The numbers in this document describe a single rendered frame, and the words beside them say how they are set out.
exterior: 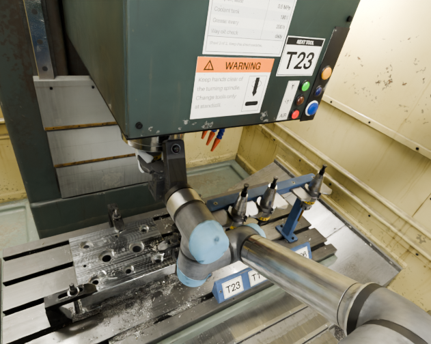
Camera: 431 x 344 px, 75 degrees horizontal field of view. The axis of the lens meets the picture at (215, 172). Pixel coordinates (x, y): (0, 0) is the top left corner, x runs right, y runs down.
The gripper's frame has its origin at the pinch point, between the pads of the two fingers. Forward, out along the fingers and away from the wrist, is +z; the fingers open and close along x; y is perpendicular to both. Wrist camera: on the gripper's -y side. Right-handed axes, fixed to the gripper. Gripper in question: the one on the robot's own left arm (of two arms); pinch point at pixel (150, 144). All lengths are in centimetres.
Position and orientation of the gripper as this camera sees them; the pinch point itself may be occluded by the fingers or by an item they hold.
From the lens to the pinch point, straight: 76.4
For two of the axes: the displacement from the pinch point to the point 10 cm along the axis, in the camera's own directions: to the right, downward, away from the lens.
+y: -1.7, 7.9, 5.9
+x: 8.5, -1.8, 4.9
